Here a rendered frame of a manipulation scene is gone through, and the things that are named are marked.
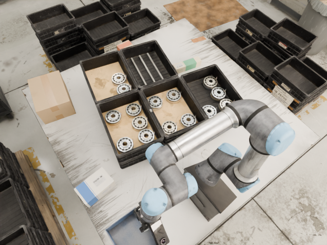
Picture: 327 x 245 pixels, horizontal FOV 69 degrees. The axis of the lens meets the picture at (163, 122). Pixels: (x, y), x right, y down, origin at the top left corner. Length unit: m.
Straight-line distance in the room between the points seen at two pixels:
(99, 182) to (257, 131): 0.96
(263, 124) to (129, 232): 0.70
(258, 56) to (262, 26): 0.52
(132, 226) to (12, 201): 1.17
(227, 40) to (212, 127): 2.29
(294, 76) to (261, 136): 1.80
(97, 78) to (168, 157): 1.13
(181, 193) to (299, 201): 1.93
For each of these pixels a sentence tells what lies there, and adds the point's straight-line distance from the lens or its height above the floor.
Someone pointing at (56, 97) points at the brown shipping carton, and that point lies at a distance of 1.77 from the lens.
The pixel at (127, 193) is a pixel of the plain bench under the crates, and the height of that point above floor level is 0.70.
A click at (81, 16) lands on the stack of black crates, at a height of 0.38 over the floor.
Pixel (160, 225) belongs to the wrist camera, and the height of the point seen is 1.27.
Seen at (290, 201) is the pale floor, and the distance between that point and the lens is 2.57.
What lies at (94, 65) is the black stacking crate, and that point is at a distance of 1.88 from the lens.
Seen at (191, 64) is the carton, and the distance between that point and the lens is 2.03.
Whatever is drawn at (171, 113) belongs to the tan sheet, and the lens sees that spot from 1.62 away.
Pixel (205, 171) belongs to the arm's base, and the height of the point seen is 0.98.
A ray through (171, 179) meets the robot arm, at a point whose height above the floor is 1.43.
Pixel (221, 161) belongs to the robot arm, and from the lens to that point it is 1.28.
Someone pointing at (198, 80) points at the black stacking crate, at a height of 0.83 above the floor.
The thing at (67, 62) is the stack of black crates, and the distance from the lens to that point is 2.82.
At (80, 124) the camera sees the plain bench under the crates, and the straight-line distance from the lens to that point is 1.79.
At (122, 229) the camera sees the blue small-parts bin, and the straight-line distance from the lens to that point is 1.14.
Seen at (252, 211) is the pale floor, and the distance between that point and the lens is 2.40.
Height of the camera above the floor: 2.19
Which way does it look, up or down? 60 degrees down
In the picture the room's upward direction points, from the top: 5 degrees clockwise
